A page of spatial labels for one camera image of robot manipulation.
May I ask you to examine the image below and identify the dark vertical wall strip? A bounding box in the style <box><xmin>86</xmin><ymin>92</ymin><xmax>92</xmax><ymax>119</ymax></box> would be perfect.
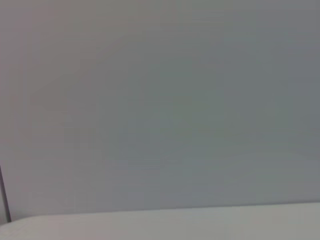
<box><xmin>0</xmin><ymin>164</ymin><xmax>12</xmax><ymax>223</ymax></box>

